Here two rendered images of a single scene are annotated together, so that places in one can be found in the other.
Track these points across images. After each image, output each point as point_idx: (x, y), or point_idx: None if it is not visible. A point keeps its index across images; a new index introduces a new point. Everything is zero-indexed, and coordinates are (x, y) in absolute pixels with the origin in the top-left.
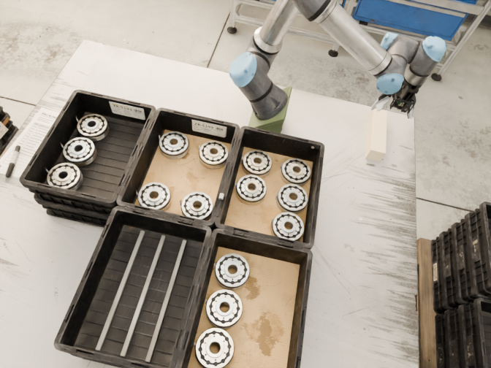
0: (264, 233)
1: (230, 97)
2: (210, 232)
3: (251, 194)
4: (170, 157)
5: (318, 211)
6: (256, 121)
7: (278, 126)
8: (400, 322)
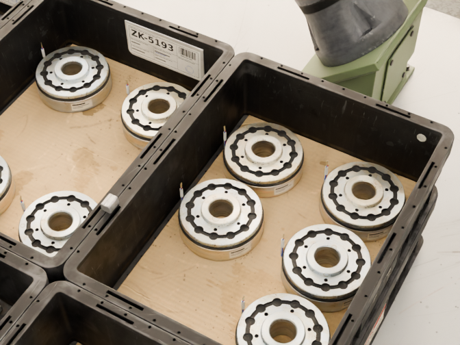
0: (214, 339)
1: (283, 15)
2: (40, 285)
3: (213, 228)
4: (53, 104)
5: (425, 335)
6: (315, 69)
7: (365, 87)
8: None
